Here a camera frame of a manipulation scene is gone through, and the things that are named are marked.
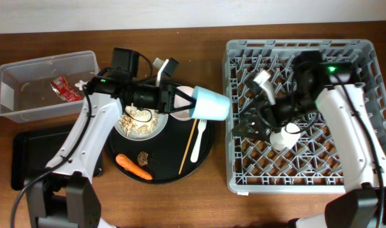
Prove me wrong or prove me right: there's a light blue cup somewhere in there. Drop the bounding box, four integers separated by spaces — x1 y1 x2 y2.
189 86 231 121

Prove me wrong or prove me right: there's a black rectangular tray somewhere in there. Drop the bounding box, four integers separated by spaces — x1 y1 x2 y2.
10 123 104 191

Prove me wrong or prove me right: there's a red crumpled wrapper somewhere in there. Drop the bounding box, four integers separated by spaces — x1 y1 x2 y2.
51 75 81 102

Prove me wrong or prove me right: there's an orange carrot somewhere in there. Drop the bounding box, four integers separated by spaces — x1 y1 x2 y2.
115 154 153 181

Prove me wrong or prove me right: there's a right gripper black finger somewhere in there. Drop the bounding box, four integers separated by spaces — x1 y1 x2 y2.
232 120 267 139
240 82 269 115

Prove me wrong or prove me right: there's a white plastic fork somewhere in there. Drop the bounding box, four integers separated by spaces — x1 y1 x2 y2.
190 120 207 163

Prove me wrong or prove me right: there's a brown food scrap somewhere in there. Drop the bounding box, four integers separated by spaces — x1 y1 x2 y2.
137 151 148 167

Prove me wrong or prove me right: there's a grey dishwasher rack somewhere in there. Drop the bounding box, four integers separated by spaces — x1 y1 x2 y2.
222 39 386 194

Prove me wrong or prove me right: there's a wooden chopstick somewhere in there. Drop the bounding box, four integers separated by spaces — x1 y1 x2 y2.
178 119 197 175

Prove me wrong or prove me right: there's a white paper cup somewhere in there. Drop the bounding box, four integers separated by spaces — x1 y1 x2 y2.
269 123 300 151

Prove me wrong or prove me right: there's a grey plate with food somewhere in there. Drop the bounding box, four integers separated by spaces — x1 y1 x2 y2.
114 106 169 141

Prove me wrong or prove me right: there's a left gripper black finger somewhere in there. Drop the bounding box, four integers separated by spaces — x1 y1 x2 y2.
172 101 193 113
174 85 196 101

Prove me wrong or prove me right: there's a clear plastic bin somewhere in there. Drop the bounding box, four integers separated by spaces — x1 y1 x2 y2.
0 51 100 123

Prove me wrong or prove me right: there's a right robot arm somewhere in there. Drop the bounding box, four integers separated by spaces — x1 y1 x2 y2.
232 51 386 227

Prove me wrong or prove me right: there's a crumpled white tissue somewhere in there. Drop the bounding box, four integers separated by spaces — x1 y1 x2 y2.
75 80 87 91

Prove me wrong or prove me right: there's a round black tray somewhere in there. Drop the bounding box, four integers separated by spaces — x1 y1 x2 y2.
106 116 215 184

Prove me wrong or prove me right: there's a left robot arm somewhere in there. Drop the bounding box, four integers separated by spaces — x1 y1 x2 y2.
10 76 196 227

